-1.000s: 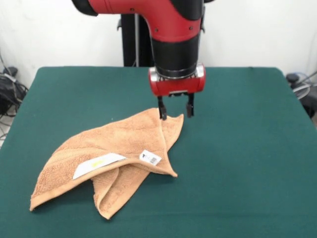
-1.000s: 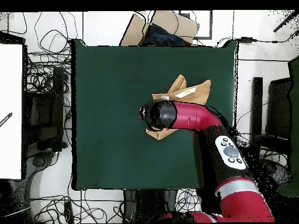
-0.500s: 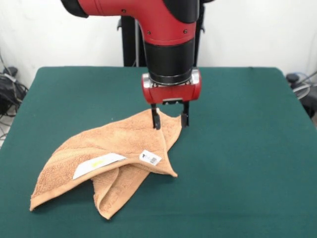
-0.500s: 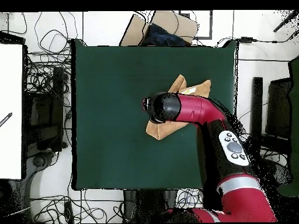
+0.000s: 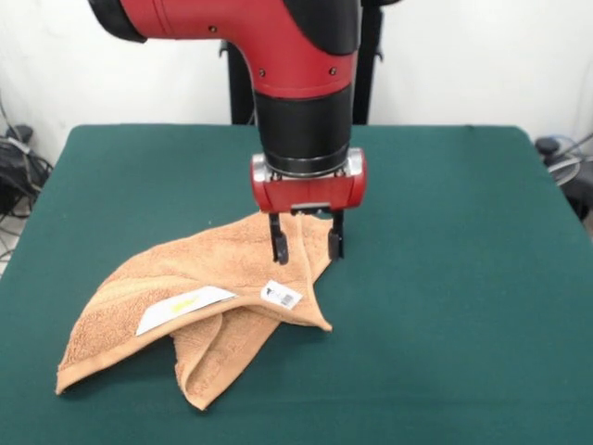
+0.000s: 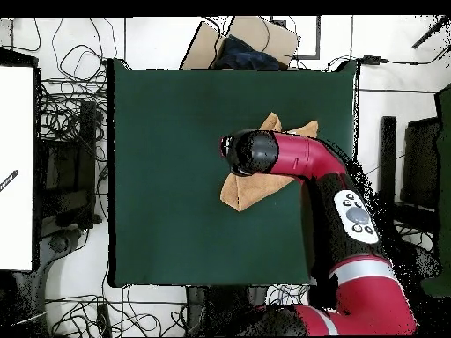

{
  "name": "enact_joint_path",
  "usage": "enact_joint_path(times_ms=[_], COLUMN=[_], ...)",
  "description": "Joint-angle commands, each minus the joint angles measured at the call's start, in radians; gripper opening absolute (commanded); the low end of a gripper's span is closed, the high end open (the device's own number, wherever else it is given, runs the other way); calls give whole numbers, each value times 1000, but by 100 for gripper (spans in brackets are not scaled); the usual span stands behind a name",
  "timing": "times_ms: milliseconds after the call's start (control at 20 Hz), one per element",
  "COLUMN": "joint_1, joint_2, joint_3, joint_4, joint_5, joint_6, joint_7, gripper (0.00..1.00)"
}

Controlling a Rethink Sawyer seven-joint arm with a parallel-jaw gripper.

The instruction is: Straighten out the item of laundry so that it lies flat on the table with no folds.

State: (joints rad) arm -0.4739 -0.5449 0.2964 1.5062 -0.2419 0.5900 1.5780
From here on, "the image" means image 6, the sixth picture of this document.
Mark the tan terry towel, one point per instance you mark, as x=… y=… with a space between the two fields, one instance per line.
x=253 y=190

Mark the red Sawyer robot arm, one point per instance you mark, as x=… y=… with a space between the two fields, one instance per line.
x=303 y=155

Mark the dark green table cloth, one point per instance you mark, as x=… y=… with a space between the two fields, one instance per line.
x=158 y=105

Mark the dark blue clothing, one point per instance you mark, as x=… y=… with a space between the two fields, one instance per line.
x=243 y=56

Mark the brown cardboard box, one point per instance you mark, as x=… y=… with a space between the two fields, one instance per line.
x=264 y=35

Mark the black equipment rack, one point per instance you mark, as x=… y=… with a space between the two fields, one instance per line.
x=70 y=169

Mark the black upright bar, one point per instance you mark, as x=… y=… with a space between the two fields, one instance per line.
x=387 y=158

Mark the black power adapter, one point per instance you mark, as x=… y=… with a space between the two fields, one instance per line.
x=371 y=60

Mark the white board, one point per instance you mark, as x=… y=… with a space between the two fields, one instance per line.
x=16 y=158

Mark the black power strip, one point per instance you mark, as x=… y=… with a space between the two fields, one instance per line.
x=104 y=320

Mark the black marker pen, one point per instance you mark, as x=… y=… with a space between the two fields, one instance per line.
x=9 y=180

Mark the black rod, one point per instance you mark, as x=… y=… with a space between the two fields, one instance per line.
x=431 y=32

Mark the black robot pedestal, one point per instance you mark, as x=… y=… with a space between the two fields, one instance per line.
x=218 y=310

